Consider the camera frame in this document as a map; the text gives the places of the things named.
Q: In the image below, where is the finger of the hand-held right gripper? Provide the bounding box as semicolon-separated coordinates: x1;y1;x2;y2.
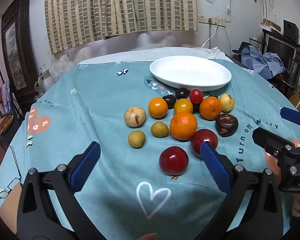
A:
281;107;300;127
252;127;300;156

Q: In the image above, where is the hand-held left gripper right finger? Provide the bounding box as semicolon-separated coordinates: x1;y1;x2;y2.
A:
201;142;291;240

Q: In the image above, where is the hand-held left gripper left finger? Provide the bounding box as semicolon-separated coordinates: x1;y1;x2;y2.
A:
16;141;102;240

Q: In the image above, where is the large red plum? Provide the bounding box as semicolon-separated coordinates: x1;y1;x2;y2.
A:
159;146;189;175
190;129;219;158

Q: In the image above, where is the wrinkled dark brown passion fruit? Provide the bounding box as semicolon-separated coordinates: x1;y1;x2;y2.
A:
215;113;239;137

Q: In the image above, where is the large orange mandarin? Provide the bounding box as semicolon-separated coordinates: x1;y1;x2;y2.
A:
170;112;198;141

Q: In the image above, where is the pale yellow spotted fruit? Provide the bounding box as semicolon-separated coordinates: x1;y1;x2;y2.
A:
219;94;235;112

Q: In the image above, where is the yellow orange plum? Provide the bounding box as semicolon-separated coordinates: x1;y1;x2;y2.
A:
174;99;193;114

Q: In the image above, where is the pale beige passion fruit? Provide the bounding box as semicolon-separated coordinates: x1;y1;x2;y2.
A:
124;106;147;127

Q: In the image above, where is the small red tomato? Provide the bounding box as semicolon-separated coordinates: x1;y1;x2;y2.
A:
189;88;204;104

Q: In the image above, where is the white oval plate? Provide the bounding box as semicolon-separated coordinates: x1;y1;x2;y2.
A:
149;55;232;92

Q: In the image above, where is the person's right hand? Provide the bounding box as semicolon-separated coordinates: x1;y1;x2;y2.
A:
291;193;300;218

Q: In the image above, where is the person's left hand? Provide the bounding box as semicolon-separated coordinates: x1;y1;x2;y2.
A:
129;232;158;240

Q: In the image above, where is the teal printed blanket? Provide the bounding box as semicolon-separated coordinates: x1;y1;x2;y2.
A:
0;47;300;240

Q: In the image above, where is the small potato front left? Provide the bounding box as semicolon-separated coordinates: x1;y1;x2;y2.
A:
128;130;146;148

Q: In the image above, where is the blue cloth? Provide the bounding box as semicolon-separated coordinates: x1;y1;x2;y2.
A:
241;46;286;79

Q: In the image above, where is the small yellow green fruit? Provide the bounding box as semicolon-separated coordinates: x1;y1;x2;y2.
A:
151;121;169;138

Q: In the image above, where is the black monitor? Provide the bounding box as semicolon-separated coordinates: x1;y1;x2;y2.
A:
266;35;298;68

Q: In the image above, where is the black speaker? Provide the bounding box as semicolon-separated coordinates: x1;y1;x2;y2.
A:
283;20;299;39

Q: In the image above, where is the brown cushion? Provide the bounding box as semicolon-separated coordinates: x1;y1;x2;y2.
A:
0;115;14;138

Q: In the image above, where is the cardboard box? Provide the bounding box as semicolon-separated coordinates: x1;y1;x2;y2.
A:
260;18;282;32

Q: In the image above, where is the white jug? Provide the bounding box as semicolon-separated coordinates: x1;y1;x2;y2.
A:
36;69;56;93

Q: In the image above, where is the white towel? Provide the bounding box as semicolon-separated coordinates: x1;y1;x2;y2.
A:
77;46;228;64

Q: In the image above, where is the dark framed painting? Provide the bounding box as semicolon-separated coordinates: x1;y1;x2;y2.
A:
1;0;39;100

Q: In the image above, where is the checked beige grey curtain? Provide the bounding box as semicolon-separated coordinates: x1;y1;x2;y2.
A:
44;0;198;54

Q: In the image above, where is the white power cable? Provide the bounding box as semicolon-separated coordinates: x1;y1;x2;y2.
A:
201;24;219;48

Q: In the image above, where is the white wall socket strip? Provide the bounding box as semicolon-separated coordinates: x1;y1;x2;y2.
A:
208;17;227;27

